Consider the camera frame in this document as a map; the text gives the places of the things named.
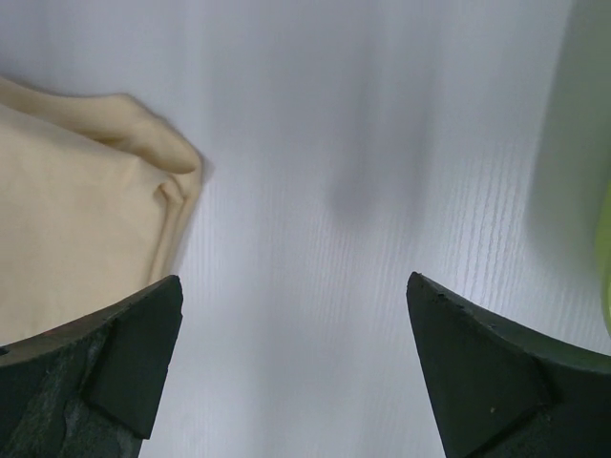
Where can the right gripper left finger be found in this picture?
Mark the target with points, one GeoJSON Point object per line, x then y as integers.
{"type": "Point", "coordinates": [91, 387]}

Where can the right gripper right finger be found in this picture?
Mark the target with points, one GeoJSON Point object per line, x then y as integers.
{"type": "Point", "coordinates": [500, 389]}

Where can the beige t shirt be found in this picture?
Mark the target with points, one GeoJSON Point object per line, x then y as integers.
{"type": "Point", "coordinates": [96, 194]}

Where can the green plastic bin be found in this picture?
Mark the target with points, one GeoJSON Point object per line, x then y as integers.
{"type": "Point", "coordinates": [602, 253]}

